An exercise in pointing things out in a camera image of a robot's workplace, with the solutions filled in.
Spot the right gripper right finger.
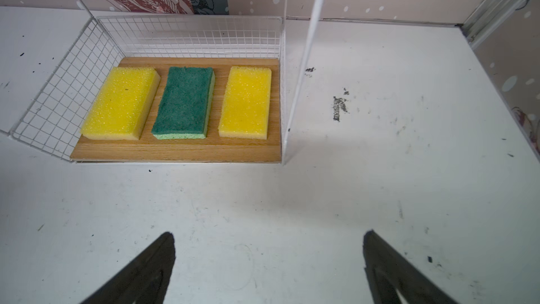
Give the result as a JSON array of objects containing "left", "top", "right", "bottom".
[{"left": 363, "top": 230, "right": 456, "bottom": 303}]

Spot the dark green sponge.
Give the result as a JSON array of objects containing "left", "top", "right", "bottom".
[{"left": 151, "top": 67, "right": 215, "bottom": 140}]

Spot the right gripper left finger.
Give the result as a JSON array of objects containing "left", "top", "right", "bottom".
[{"left": 83, "top": 232, "right": 176, "bottom": 303}]

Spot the yellow sponge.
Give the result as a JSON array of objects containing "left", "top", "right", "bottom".
[
  {"left": 81, "top": 67, "right": 160, "bottom": 141},
  {"left": 218, "top": 66, "right": 272, "bottom": 140}
]

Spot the white wire wooden shelf unit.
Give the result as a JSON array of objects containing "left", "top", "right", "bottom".
[{"left": 8, "top": 0, "right": 334, "bottom": 166}]

